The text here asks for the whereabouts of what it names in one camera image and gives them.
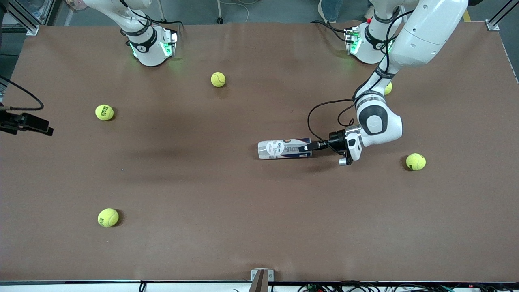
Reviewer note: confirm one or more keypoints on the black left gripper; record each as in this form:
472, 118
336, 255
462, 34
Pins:
336, 140

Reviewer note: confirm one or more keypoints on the clear Wilson tennis ball can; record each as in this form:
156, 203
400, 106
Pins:
279, 149

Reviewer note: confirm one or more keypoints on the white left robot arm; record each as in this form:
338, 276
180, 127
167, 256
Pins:
425, 32

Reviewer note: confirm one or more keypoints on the yellow tennis ball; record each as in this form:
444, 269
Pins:
104, 112
108, 217
218, 79
416, 162
389, 89

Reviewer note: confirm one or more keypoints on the metal stand leg with caster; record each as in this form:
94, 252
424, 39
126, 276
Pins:
220, 19

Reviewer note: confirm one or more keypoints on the black clamp device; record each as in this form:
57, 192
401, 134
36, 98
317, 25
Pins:
24, 121

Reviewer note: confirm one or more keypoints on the grey metal post bracket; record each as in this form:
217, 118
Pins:
261, 280

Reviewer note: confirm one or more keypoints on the aluminium frame profile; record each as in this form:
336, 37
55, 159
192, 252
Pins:
492, 25
31, 29

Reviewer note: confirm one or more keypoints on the white table edge rail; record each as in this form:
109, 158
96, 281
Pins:
81, 287

